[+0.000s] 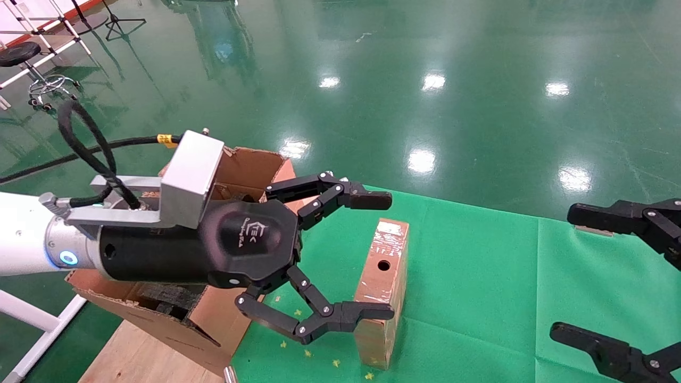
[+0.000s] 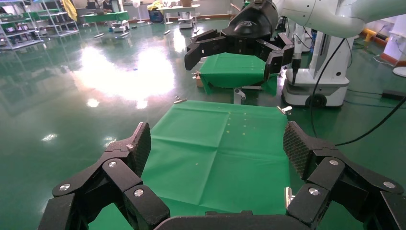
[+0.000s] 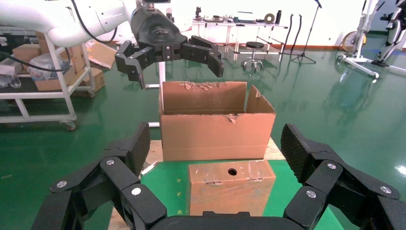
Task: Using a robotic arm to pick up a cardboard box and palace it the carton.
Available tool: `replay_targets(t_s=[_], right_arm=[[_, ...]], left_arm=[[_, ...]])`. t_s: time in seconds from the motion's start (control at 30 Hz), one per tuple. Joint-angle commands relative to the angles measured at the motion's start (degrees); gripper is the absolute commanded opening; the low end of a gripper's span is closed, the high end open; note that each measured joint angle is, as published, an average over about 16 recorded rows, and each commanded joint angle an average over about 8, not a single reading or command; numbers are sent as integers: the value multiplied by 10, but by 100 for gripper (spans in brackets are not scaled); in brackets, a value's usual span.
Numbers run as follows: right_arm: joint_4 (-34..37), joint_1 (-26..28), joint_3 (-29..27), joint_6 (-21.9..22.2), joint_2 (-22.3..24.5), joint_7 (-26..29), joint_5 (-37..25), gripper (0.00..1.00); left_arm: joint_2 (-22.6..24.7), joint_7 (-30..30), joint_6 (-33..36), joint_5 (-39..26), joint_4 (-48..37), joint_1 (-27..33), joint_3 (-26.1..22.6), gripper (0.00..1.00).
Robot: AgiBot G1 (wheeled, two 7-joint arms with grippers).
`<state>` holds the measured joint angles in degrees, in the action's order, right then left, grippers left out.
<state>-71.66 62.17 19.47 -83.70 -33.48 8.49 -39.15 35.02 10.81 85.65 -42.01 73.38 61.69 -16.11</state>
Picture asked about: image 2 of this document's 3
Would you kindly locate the small green covered table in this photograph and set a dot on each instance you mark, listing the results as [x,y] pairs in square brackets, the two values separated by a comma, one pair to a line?
[231,71]

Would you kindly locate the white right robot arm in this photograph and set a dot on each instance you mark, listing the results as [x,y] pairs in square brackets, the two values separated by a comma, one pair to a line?
[333,16]

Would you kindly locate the silver metal binder clip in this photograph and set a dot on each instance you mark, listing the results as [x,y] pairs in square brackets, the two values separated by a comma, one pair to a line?
[284,110]
[179,100]
[288,195]

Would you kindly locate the long green covered table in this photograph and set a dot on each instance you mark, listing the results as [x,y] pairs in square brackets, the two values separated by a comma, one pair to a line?
[104,16]

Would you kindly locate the white standing fan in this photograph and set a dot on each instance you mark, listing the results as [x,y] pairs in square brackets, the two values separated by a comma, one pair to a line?
[137,3]

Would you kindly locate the large green tablecloth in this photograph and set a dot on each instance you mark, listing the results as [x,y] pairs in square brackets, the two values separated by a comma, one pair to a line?
[206,158]

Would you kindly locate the yellow hanging garment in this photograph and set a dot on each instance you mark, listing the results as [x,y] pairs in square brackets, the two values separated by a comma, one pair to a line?
[70,9]

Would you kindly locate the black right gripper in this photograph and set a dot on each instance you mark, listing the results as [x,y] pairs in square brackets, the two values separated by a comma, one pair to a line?
[250,28]

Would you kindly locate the white pipe table leg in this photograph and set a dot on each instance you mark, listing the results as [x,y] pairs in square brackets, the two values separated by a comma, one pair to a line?
[238,94]

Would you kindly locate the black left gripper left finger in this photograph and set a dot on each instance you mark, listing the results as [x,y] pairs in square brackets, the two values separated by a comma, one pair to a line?
[117,171]

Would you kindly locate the blue bin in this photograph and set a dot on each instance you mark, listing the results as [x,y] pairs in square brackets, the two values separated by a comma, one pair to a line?
[156,17]

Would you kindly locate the black power adapter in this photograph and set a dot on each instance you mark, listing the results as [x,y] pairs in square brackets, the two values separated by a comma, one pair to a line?
[395,94]

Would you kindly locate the white work table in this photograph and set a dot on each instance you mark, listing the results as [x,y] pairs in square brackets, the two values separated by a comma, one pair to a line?
[177,8]

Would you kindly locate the seated person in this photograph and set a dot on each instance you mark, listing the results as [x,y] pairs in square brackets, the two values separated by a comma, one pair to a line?
[108,5]

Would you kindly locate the metal shelving rack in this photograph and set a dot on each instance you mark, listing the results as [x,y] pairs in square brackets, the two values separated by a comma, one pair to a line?
[60,23]
[16,22]

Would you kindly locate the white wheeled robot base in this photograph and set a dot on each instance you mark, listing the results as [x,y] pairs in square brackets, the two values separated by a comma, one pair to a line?
[317,85]

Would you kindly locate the small white mobile cart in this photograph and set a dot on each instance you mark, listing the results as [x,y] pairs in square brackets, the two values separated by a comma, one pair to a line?
[185,22]
[120,27]

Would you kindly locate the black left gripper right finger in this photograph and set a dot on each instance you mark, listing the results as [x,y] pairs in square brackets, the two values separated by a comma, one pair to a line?
[330,177]

